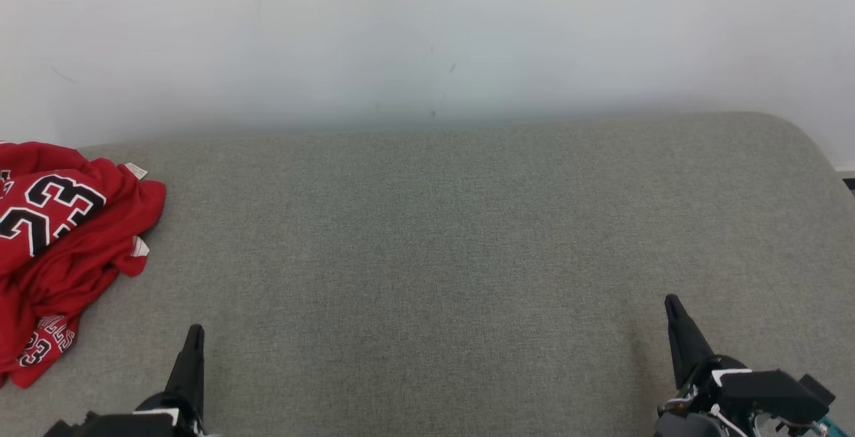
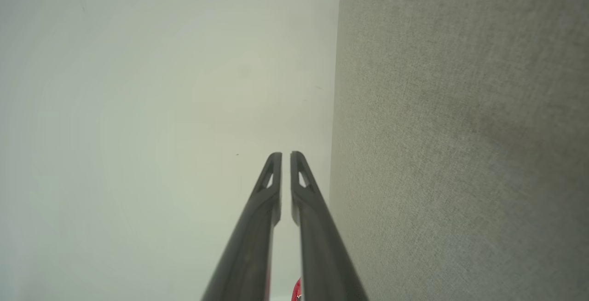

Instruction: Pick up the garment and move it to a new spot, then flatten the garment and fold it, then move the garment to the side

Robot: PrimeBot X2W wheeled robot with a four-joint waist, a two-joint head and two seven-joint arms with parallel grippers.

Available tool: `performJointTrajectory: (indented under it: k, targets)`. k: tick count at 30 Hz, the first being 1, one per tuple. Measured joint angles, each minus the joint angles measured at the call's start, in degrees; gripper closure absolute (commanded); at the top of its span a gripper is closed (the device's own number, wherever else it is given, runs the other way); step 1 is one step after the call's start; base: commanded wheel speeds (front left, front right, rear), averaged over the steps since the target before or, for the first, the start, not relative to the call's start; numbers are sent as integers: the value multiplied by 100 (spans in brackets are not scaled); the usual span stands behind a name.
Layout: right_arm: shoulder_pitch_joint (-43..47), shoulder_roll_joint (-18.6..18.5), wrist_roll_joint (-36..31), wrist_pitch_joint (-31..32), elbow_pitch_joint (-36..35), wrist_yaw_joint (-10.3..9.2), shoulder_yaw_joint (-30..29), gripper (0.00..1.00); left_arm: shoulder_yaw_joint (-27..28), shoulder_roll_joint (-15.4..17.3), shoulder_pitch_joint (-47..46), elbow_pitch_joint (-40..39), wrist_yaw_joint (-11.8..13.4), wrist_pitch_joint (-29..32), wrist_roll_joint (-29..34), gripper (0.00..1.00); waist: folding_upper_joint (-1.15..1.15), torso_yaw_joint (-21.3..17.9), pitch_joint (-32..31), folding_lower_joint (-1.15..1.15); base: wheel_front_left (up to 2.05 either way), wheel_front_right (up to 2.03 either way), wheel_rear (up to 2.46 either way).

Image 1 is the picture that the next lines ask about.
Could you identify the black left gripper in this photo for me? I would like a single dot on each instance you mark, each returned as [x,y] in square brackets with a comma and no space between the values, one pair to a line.
[160,423]

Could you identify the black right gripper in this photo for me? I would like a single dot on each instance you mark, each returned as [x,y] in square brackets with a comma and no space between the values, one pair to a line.
[695,410]

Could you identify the red Bulls jersey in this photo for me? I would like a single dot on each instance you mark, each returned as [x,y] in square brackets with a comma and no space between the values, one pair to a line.
[67,210]

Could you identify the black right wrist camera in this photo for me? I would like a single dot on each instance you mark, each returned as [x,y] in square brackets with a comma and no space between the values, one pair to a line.
[775,393]

